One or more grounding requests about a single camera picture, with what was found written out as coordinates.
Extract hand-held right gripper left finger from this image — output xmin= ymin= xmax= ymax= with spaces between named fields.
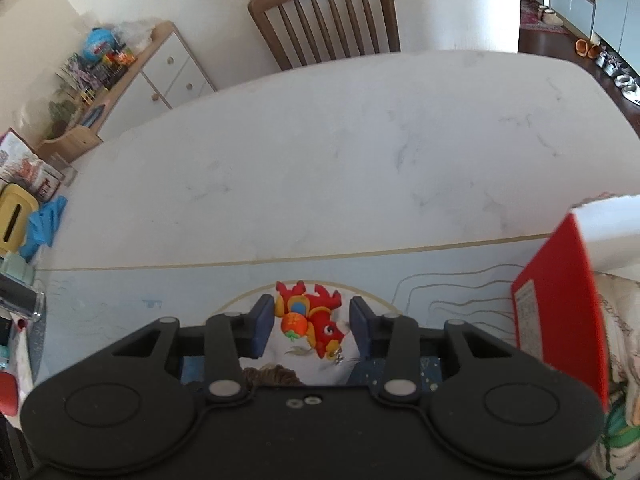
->
xmin=65 ymin=296 xmax=275 ymax=403

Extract red white printed bag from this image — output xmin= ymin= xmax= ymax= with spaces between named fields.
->
xmin=0 ymin=129 xmax=66 ymax=201

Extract small jars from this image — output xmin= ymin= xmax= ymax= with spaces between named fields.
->
xmin=102 ymin=47 xmax=137 ymax=67

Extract red fish toy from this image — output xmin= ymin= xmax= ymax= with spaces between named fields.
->
xmin=274 ymin=280 xmax=351 ymax=360

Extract row of shoes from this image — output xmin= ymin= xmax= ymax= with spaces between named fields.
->
xmin=595 ymin=45 xmax=640 ymax=106

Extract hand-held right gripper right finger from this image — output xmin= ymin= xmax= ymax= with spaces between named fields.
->
xmin=350 ymin=297 xmax=556 ymax=403

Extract blue cloth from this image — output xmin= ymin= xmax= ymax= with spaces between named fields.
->
xmin=19 ymin=195 xmax=68 ymax=263

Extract beige slippers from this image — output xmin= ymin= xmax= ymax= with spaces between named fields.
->
xmin=535 ymin=4 xmax=563 ymax=26

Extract grey wall cabinet unit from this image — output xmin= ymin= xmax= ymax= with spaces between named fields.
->
xmin=550 ymin=0 xmax=640 ymax=61

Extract blue globe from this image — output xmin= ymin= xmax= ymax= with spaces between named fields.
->
xmin=82 ymin=27 xmax=118 ymax=63

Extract red cardboard box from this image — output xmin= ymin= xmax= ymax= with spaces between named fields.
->
xmin=511 ymin=192 xmax=640 ymax=413

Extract mint green cup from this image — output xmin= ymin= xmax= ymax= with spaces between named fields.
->
xmin=0 ymin=252 xmax=36 ymax=286

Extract yellow tissue box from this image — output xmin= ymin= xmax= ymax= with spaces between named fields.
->
xmin=0 ymin=182 xmax=40 ymax=256

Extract white wooden sideboard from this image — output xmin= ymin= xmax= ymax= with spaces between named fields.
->
xmin=97 ymin=21 xmax=218 ymax=142

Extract clear plastic bag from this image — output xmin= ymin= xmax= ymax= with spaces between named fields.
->
xmin=112 ymin=19 xmax=153 ymax=51

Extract red plastic item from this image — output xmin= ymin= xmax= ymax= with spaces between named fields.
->
xmin=0 ymin=371 xmax=20 ymax=417

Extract red patterned rug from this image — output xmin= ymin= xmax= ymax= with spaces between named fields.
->
xmin=520 ymin=0 xmax=571 ymax=36

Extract wooden desk organizer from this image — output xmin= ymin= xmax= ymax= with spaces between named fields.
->
xmin=36 ymin=102 xmax=108 ymax=163

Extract small clear glass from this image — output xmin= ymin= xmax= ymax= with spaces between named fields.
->
xmin=47 ymin=154 xmax=78 ymax=186

